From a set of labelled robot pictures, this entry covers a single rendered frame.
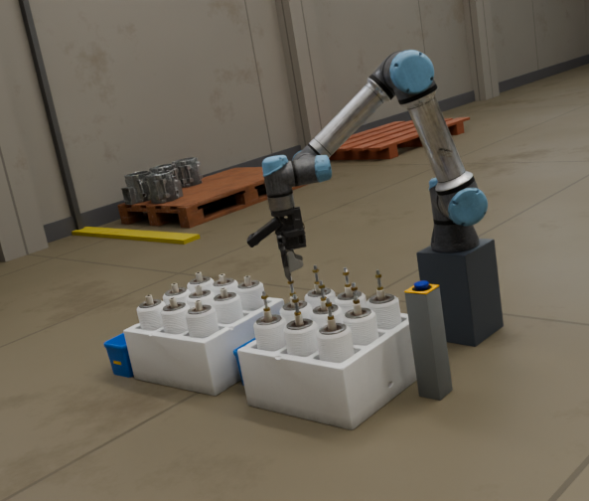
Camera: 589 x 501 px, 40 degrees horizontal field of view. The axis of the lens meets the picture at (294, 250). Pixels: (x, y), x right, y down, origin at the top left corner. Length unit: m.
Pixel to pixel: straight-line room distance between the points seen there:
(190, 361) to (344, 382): 0.62
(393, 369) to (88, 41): 3.97
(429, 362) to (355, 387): 0.23
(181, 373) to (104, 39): 3.60
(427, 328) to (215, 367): 0.70
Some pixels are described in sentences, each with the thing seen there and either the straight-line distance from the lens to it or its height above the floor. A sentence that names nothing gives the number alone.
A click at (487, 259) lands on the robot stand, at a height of 0.25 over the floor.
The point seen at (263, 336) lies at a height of 0.22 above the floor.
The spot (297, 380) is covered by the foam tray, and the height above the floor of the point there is 0.12.
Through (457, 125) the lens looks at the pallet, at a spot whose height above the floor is 0.08.
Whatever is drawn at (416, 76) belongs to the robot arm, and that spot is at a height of 0.86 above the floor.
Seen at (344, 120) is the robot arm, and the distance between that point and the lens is 2.41.
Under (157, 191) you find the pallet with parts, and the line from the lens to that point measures 5.23.
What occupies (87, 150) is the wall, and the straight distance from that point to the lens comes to 5.67.
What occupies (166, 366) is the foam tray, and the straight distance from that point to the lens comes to 2.65.
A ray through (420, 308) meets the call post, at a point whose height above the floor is 0.27.
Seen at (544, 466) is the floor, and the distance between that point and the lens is 1.96.
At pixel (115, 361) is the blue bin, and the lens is 2.86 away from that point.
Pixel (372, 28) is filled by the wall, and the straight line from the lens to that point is 7.90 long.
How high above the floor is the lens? 1.02
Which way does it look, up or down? 15 degrees down
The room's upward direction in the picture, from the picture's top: 10 degrees counter-clockwise
